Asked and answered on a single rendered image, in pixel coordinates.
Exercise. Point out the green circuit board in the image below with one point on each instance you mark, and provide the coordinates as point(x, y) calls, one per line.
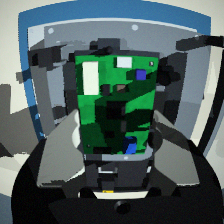
point(115, 98)

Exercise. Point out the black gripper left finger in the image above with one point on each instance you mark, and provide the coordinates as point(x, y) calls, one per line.
point(53, 171)

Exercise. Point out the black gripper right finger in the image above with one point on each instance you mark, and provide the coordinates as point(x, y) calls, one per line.
point(180, 169)

